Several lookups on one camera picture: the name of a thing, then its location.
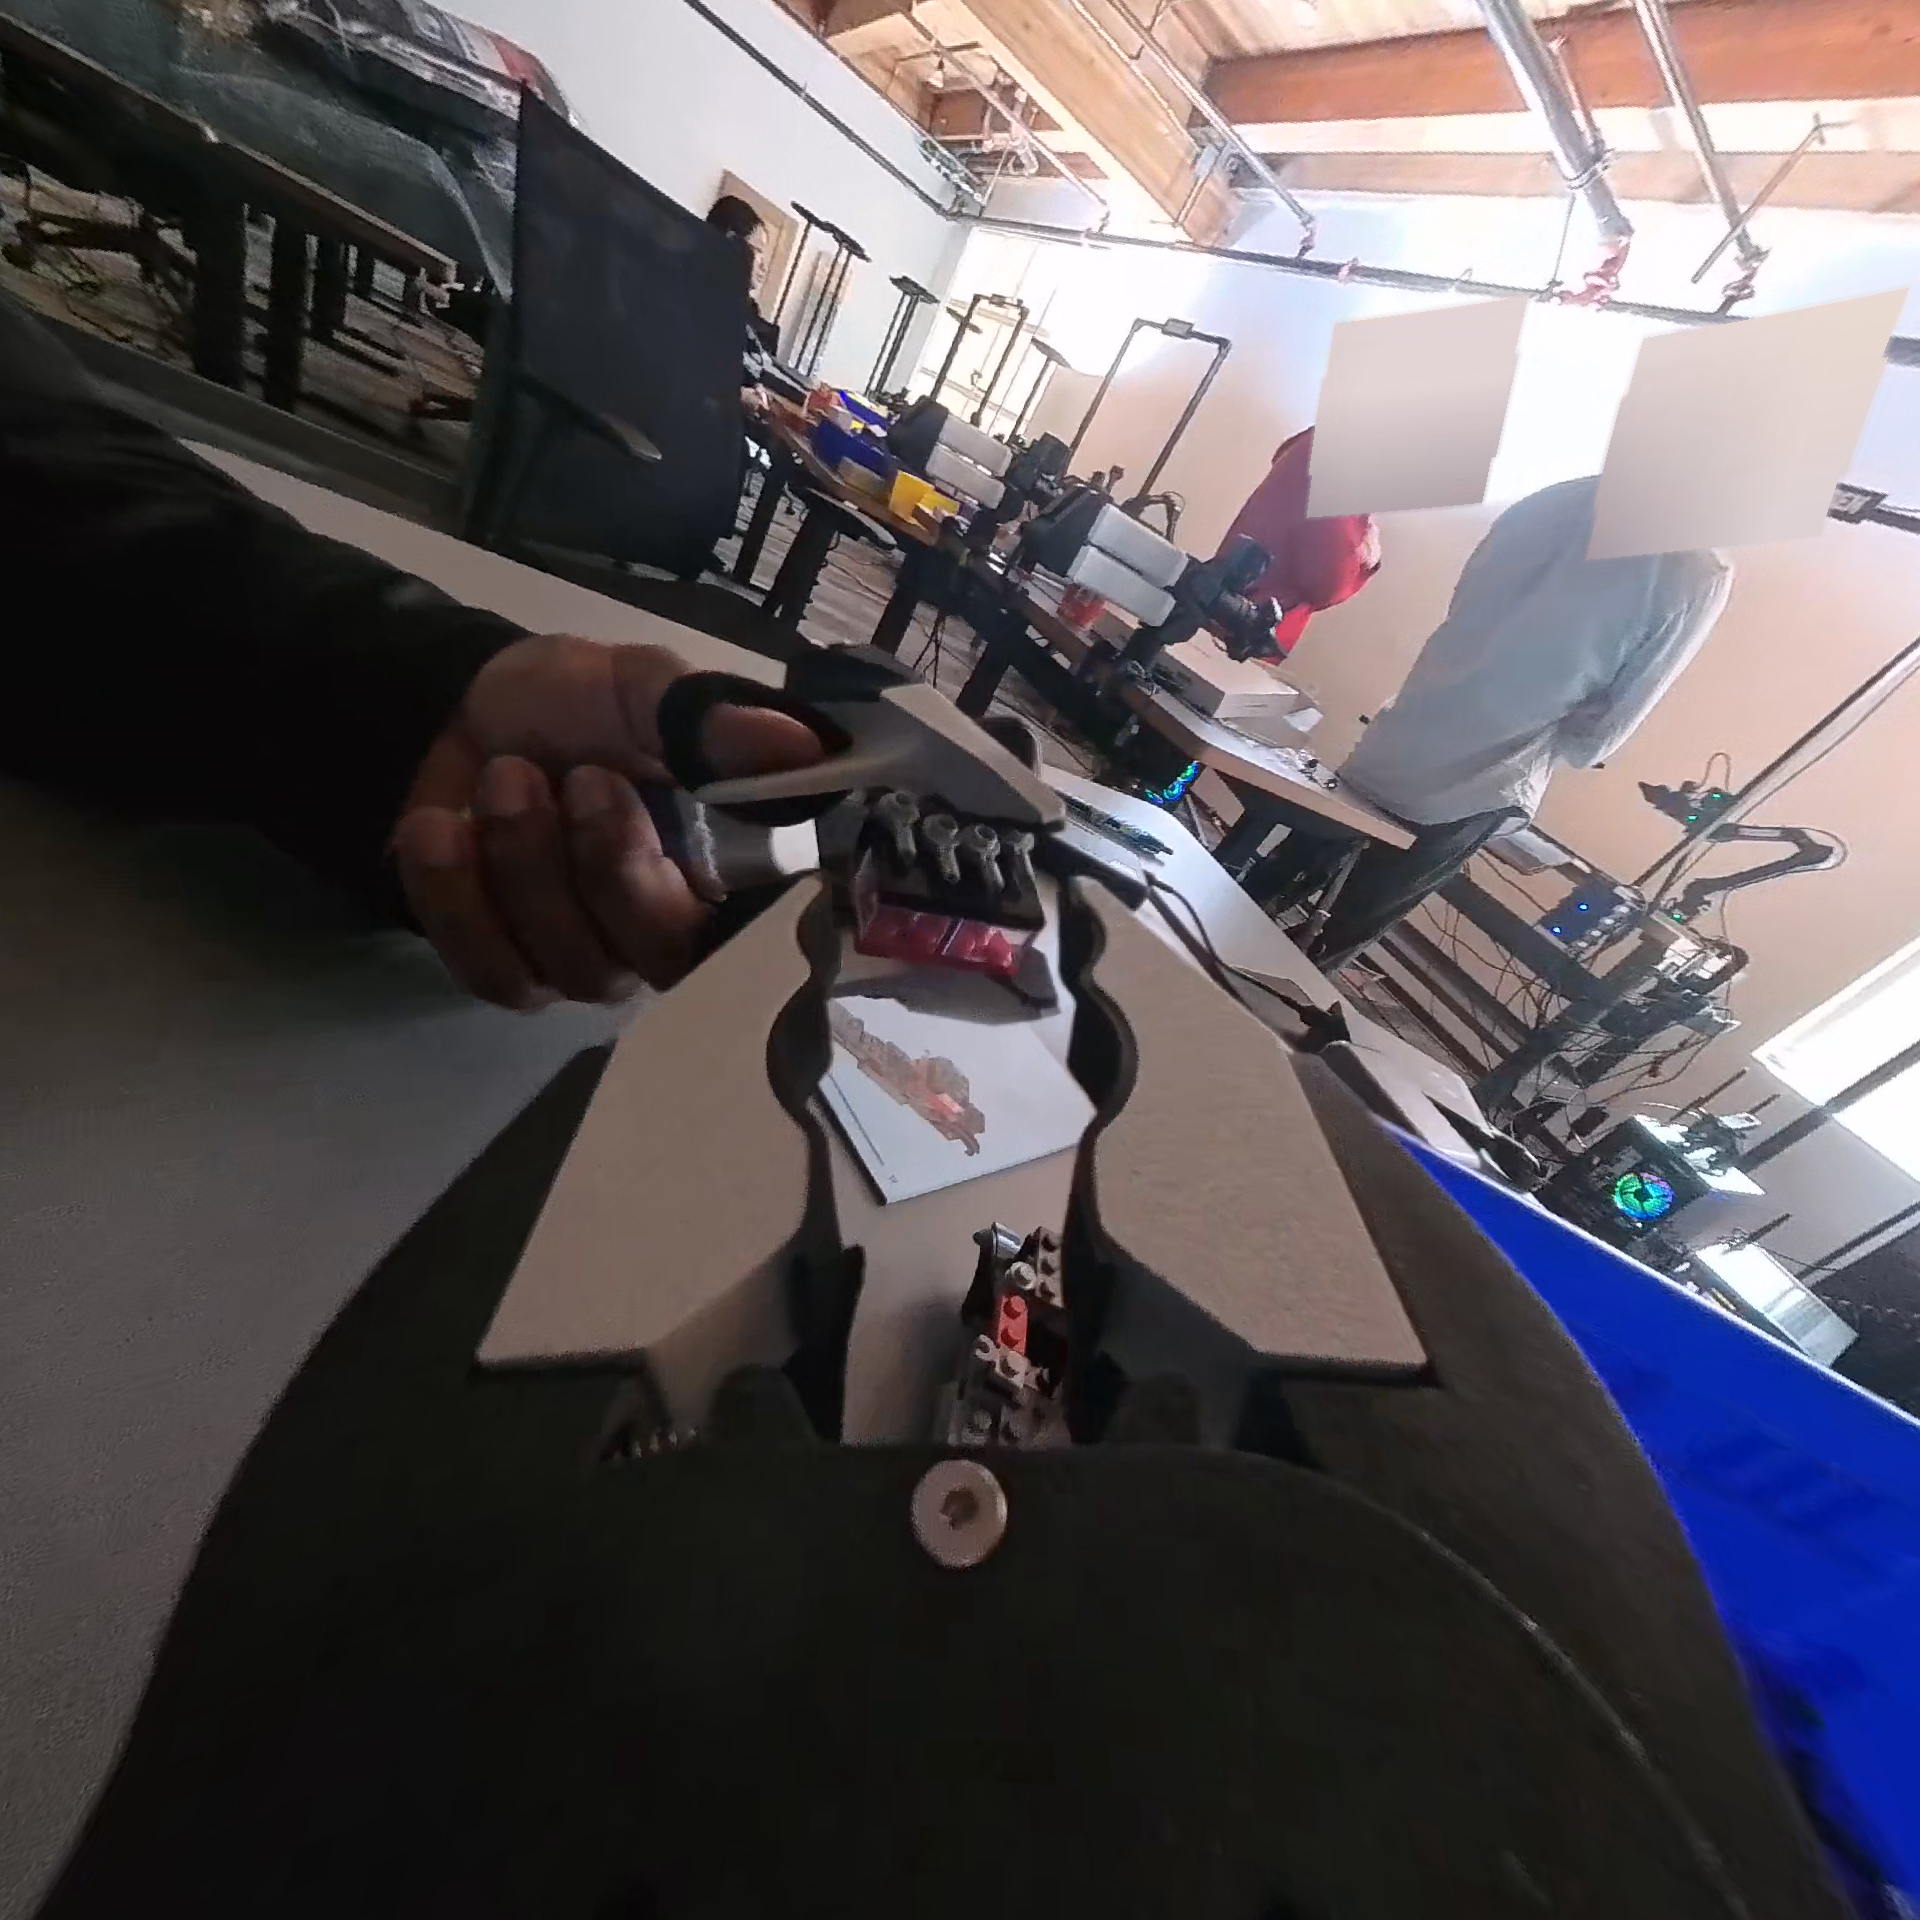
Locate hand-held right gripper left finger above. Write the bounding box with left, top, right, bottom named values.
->
left=477, top=873, right=869, bottom=1368

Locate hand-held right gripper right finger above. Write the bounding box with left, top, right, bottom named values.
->
left=1050, top=881, right=1430, bottom=1374

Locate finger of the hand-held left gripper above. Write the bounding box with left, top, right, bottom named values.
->
left=839, top=678, right=1071, bottom=833

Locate small black red brick block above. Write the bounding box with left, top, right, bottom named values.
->
left=844, top=785, right=1063, bottom=1010

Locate grey black brick spaceship model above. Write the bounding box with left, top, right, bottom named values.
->
left=927, top=1217, right=1078, bottom=1449

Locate person's left forearm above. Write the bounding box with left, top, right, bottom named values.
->
left=0, top=292, right=530, bottom=933

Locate person's left hand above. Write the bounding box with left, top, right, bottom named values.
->
left=387, top=630, right=835, bottom=1010

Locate brick building instruction booklet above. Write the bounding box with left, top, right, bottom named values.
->
left=814, top=975, right=1099, bottom=1208

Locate wooden work table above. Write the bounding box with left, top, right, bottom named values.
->
left=1148, top=661, right=1509, bottom=962

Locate computer with coloured fan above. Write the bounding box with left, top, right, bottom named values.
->
left=1543, top=1112, right=1724, bottom=1249

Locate black office chair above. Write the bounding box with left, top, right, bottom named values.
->
left=461, top=86, right=755, bottom=584

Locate blue plastic bin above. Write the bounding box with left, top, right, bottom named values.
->
left=1387, top=1121, right=1920, bottom=1920

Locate dark wooden table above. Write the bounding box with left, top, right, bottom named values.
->
left=0, top=0, right=519, bottom=413

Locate metal ceiling pipe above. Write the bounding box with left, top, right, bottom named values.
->
left=1475, top=0, right=1640, bottom=253

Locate black desk cable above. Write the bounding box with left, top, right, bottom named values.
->
left=1050, top=809, right=1359, bottom=1058

